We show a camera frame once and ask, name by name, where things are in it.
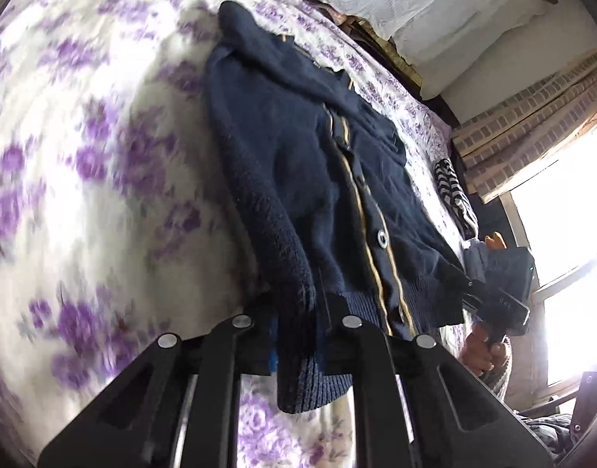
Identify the navy knit cardigan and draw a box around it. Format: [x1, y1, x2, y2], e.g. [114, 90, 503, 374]
[205, 1, 469, 413]

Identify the striped black white garment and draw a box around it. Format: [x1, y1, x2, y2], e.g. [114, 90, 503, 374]
[434, 158, 479, 240]

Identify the brick pattern curtain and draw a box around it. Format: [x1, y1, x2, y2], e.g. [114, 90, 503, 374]
[452, 50, 597, 203]

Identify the purple floral bed sheet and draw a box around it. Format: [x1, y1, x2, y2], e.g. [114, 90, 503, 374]
[0, 0, 462, 462]

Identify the white lace pillow cover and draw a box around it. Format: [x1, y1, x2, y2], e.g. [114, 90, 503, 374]
[249, 0, 548, 72]

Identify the brown patterned headboard bedding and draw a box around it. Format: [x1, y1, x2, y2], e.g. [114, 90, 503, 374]
[305, 0, 422, 100]

